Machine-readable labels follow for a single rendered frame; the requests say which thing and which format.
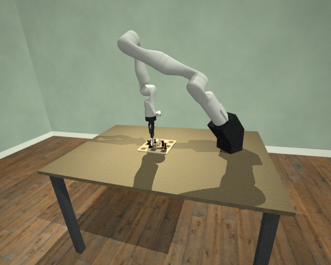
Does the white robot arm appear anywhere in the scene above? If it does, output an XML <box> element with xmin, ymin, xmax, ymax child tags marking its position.
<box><xmin>117</xmin><ymin>30</ymin><xmax>228</xmax><ymax>126</ymax></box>

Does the cream and brown chessboard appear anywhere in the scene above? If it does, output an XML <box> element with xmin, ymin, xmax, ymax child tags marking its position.
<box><xmin>137</xmin><ymin>138</ymin><xmax>176</xmax><ymax>155</ymax></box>

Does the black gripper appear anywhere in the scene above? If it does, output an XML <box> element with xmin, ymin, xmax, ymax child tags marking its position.
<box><xmin>145</xmin><ymin>116</ymin><xmax>156</xmax><ymax>138</ymax></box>

